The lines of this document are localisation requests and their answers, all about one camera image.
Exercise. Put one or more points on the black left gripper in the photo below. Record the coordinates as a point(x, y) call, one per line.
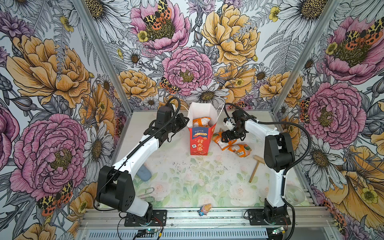
point(181, 118)

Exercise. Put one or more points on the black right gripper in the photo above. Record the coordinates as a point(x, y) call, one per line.
point(230, 136)

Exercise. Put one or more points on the orange snack bag top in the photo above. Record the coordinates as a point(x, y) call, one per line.
point(202, 122)

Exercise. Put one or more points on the red paper gift bag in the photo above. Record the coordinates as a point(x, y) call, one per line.
point(200, 138)

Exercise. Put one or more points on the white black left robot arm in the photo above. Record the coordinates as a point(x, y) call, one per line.
point(115, 183)

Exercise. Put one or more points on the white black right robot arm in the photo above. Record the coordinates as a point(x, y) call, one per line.
point(278, 156)

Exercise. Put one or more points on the wooden mallet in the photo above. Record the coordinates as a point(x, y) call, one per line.
point(259, 161)

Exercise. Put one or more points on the blue grey oval sponge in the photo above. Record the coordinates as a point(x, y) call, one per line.
point(144, 173)

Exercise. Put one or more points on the metal paper clip upper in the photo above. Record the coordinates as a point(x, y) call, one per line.
point(147, 192)

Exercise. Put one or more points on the metal paper clip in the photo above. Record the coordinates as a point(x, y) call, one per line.
point(147, 192)
point(149, 199)

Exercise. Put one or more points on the metal paper clip lower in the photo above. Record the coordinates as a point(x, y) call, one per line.
point(149, 199)

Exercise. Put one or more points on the small wrapped candy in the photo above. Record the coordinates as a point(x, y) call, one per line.
point(204, 210)

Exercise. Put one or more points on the clear glass cup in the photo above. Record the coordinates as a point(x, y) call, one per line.
point(294, 195)

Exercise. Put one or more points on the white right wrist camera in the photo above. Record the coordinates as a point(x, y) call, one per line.
point(230, 123)

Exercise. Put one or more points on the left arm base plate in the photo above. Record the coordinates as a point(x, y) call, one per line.
point(154, 218)

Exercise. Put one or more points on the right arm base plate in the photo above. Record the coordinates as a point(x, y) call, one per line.
point(266, 217)

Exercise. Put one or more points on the aluminium front rail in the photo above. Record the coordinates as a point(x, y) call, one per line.
point(188, 218)

